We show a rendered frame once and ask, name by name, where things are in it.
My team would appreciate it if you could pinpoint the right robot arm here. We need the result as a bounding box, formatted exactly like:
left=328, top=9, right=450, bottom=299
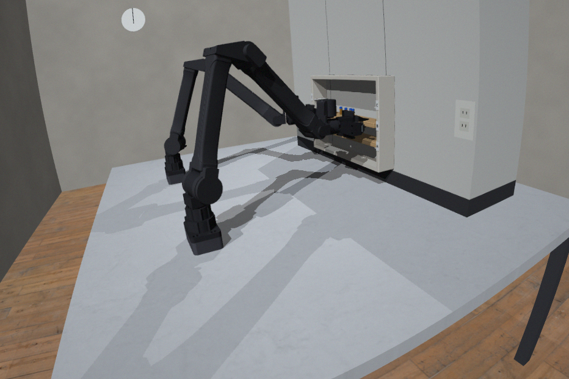
left=182, top=41, right=364, bottom=244

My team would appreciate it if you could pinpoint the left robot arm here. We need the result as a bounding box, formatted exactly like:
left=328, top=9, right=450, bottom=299
left=164, top=59, right=295, bottom=176

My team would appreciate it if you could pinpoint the light grey wall panel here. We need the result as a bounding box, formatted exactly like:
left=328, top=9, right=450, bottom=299
left=288, top=0, right=529, bottom=217

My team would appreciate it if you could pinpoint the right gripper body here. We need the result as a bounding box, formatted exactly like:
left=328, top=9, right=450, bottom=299
left=336, top=110, right=358, bottom=139

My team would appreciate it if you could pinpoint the light wooden shelf board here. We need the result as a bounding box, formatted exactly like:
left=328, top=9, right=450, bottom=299
left=349, top=133, right=377, bottom=148
left=334, top=112, right=377, bottom=128

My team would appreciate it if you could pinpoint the white wall rack case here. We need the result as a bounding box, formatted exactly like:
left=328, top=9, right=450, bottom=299
left=310, top=75, right=395, bottom=173

